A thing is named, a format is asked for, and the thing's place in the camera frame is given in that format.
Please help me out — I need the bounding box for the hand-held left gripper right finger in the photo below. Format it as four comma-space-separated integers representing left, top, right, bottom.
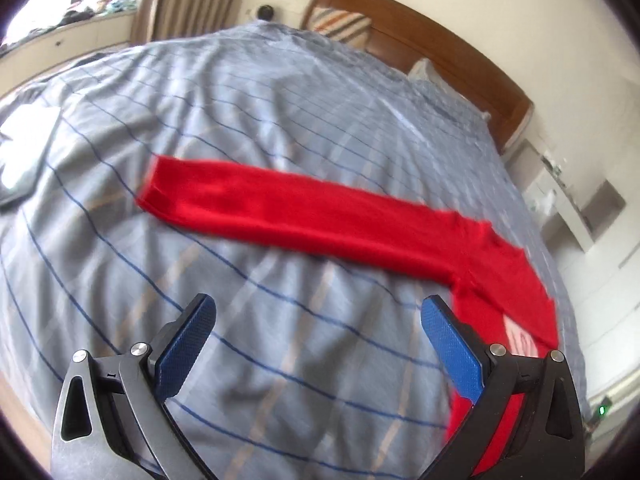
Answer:
421, 296, 586, 480

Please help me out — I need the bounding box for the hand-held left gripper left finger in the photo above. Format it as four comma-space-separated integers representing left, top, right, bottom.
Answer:
50, 293, 217, 480

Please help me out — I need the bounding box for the red knit sweater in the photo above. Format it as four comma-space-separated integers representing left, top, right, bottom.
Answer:
136, 155, 560, 478

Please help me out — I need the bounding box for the pile of clothes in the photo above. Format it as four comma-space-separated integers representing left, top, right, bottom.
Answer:
0, 0, 138, 56

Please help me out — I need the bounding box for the white desk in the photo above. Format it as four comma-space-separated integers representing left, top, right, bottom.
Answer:
510, 140, 626, 256

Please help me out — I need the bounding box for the blue checked duvet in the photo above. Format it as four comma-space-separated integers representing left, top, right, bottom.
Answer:
0, 20, 586, 480

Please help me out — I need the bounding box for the blue checked pillow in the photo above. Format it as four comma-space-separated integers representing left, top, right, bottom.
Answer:
407, 57, 493, 121

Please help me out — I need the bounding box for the wooden headboard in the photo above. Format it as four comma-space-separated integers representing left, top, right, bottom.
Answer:
300, 0, 533, 153

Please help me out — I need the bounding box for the white window bench cabinet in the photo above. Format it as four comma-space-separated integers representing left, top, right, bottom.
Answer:
0, 10, 141, 101

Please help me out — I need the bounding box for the striped cushion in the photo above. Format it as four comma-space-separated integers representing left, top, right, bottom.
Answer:
305, 6, 373, 51

